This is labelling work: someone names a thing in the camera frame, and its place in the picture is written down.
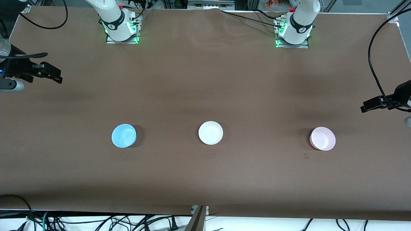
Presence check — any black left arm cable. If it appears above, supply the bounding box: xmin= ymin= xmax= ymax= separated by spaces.
xmin=368 ymin=15 xmax=411 ymax=113

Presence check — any brown table cover sheet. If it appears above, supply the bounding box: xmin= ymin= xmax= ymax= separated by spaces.
xmin=0 ymin=6 xmax=411 ymax=222

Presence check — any aluminium rail unit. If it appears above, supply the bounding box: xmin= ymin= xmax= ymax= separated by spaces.
xmin=188 ymin=0 xmax=235 ymax=10

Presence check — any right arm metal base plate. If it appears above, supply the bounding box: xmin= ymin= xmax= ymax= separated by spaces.
xmin=106 ymin=13 xmax=142 ymax=44

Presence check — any aluminium extrusion beam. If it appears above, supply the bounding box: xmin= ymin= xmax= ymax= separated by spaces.
xmin=390 ymin=0 xmax=411 ymax=20

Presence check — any white bowl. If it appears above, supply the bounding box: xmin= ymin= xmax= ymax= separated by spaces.
xmin=198 ymin=121 xmax=223 ymax=145

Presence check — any light blue bowl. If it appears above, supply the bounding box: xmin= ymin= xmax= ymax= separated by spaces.
xmin=111 ymin=124 xmax=137 ymax=148

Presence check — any pink bowl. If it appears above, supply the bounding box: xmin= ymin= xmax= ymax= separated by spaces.
xmin=310 ymin=126 xmax=336 ymax=151

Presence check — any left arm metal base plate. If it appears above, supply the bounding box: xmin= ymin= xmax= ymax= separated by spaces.
xmin=275 ymin=18 xmax=309 ymax=48

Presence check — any black cable across table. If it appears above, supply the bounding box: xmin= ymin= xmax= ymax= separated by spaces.
xmin=220 ymin=10 xmax=283 ymax=29

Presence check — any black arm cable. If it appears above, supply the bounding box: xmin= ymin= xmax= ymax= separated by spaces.
xmin=368 ymin=15 xmax=411 ymax=113
xmin=0 ymin=0 xmax=68 ymax=61

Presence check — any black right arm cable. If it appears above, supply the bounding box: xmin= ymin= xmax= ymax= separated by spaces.
xmin=0 ymin=0 xmax=68 ymax=61

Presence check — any aluminium frame post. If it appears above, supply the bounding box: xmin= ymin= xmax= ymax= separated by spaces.
xmin=185 ymin=205 xmax=209 ymax=231

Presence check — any black arched floor cable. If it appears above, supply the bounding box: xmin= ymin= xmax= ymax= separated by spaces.
xmin=0 ymin=194 xmax=36 ymax=231

